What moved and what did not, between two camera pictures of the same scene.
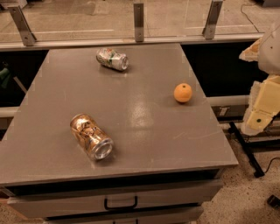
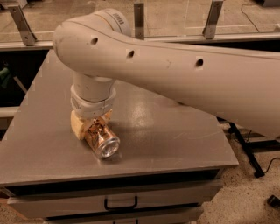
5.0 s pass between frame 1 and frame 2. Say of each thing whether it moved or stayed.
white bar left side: stayed
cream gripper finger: moved
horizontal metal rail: stayed
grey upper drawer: stayed
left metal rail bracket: stayed
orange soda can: moved
